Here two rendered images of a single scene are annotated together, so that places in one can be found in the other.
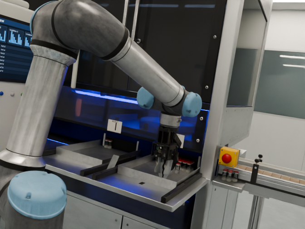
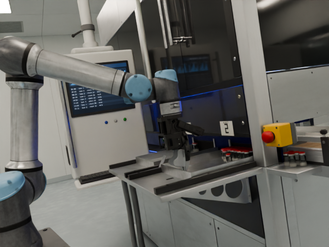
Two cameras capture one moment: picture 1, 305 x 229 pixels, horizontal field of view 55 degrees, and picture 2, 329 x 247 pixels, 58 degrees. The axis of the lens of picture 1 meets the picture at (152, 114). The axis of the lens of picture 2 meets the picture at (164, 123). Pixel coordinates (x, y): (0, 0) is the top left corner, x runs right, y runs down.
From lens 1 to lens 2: 78 cm
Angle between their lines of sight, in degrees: 41
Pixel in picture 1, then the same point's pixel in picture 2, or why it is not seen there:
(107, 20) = (9, 46)
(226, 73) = (244, 34)
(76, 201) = (185, 207)
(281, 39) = not seen: outside the picture
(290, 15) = not seen: outside the picture
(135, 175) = (170, 171)
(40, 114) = (16, 130)
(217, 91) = (243, 59)
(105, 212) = (202, 216)
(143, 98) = not seen: hidden behind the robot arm
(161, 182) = (183, 175)
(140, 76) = (63, 78)
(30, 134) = (14, 145)
